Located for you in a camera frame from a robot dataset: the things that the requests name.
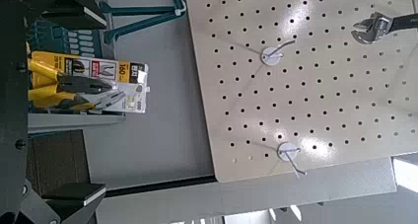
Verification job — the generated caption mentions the beige perforated pegboard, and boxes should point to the beige perforated pegboard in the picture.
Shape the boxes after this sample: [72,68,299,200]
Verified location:
[183,0,418,184]

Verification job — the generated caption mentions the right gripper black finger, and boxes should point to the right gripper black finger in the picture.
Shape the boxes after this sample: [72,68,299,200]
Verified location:
[40,183,106,224]
[40,0,107,31]

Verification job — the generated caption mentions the packaged yellow pliers silver jaws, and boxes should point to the packaged yellow pliers silver jaws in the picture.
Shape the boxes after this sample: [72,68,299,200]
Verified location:
[28,85,149,114]

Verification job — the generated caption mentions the grey panel below pegboard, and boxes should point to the grey panel below pegboard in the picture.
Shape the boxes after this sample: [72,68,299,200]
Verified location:
[82,0,218,190]

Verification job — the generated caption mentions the black handled adjustable wrench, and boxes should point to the black handled adjustable wrench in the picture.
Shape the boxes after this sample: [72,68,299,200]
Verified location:
[350,11,418,45]

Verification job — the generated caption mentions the packaged yellow pliers black jaws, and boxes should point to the packaged yellow pliers black jaws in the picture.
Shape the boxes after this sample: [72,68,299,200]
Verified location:
[28,50,149,95]

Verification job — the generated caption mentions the white metal pegboard hook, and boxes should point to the white metal pegboard hook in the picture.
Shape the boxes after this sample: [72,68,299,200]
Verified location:
[276,141,309,179]
[259,39,297,67]

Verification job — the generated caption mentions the grey blue tool crate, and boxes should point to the grey blue tool crate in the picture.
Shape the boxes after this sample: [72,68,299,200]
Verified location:
[26,0,186,134]

